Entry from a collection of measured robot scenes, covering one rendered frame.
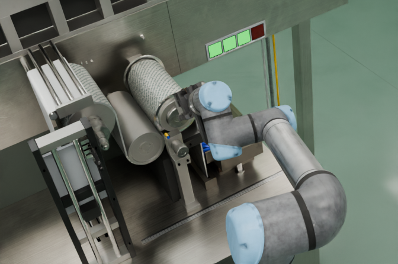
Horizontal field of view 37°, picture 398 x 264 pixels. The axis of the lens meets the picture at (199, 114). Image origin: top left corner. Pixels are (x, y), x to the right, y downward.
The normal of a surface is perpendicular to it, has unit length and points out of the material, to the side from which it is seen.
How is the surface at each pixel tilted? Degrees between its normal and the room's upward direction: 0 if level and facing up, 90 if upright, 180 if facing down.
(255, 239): 50
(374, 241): 0
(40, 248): 0
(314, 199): 12
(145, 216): 0
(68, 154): 90
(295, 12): 90
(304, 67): 90
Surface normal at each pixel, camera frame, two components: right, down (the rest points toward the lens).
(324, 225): 0.30, 0.04
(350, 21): -0.15, -0.76
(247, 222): -0.13, -0.58
